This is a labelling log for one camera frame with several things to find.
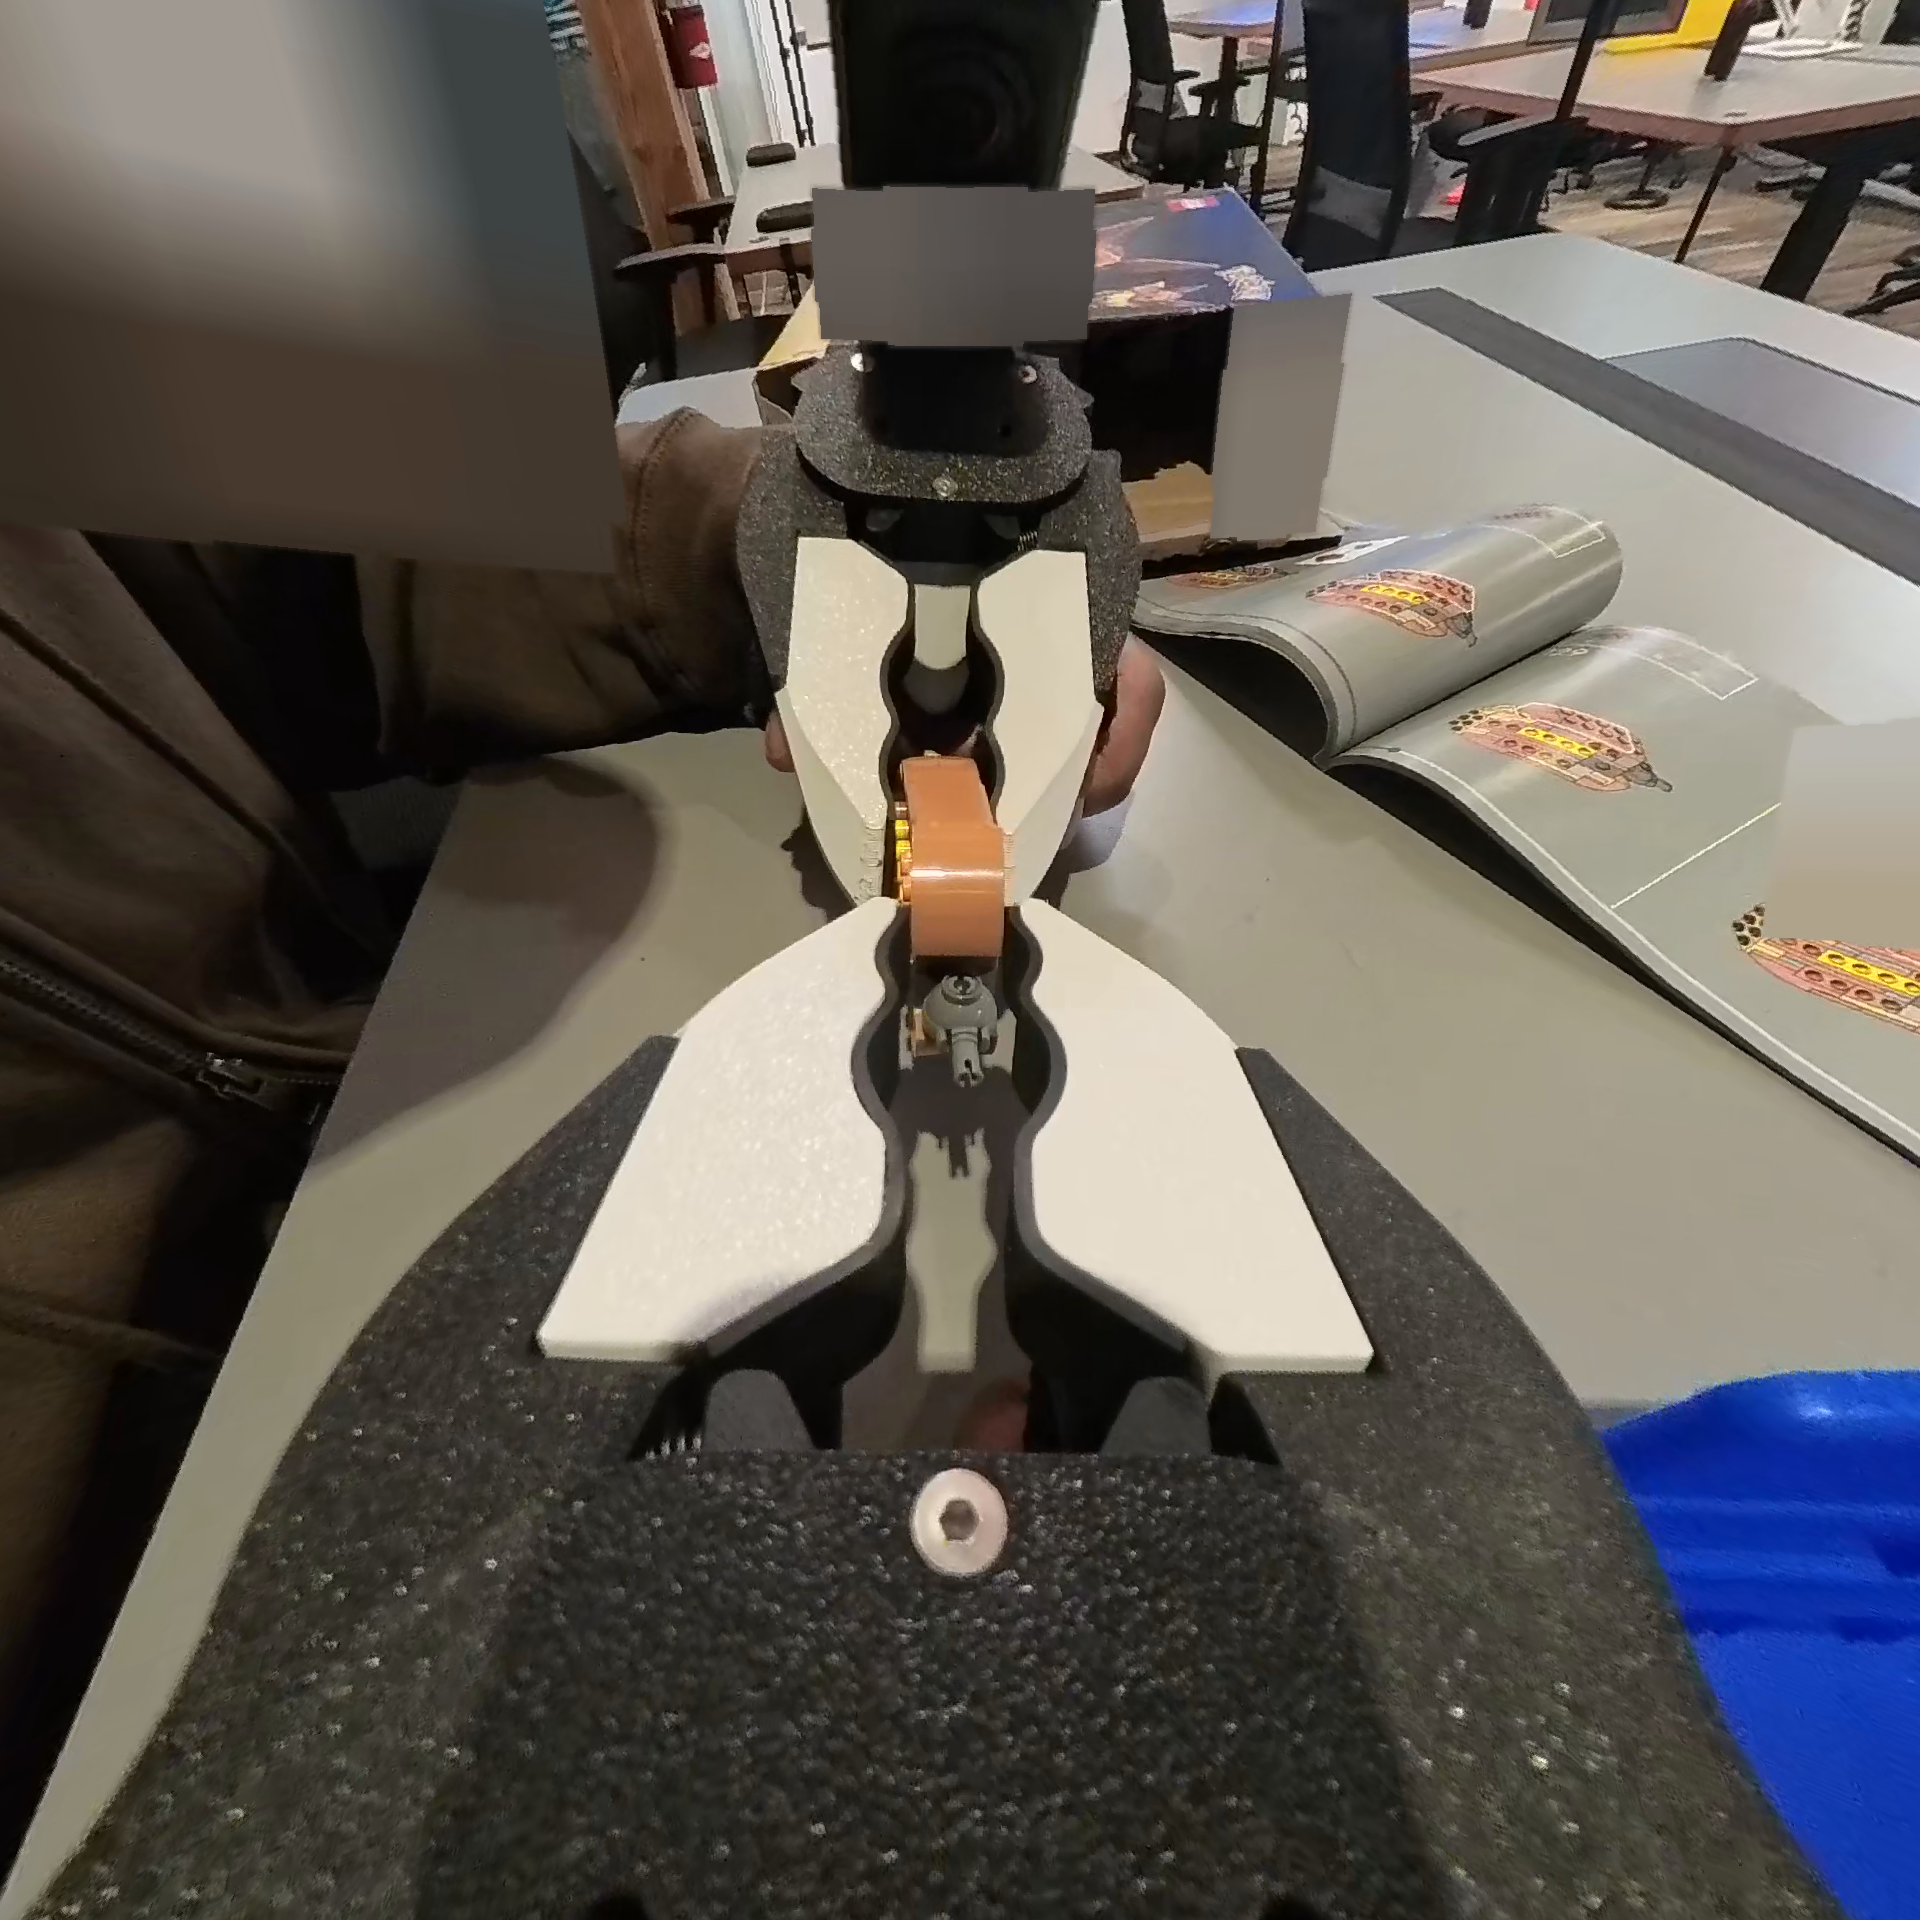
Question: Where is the black office chair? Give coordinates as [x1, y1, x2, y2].
[1118, 0, 1269, 195]
[1282, 0, 1606, 275]

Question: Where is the wooden pillar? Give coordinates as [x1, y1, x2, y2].
[575, 0, 723, 338]

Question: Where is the brown toy brick model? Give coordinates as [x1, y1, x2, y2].
[886, 755, 1011, 1086]

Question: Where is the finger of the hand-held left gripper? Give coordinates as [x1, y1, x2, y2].
[772, 536, 917, 911]
[971, 539, 1115, 905]

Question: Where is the person's left forearm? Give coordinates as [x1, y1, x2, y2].
[351, 408, 775, 752]

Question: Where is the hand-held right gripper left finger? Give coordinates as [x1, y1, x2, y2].
[538, 902, 917, 1367]

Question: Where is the person's left hand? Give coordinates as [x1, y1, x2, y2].
[762, 646, 1168, 818]

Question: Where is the wooden table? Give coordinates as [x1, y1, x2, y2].
[1410, 41, 1920, 303]

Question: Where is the blue storage bin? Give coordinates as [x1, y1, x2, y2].
[1597, 1366, 1920, 1920]

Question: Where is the printed cardboard box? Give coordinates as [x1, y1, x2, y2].
[749, 188, 1322, 560]

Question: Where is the grey desk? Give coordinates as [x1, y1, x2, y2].
[0, 232, 1920, 1892]

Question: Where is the person's brown jacket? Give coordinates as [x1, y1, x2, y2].
[0, 526, 453, 1801]

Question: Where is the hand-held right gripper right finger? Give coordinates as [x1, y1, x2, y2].
[1007, 902, 1375, 1377]

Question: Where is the grey instruction booklet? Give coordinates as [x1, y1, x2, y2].
[1132, 508, 1920, 1164]

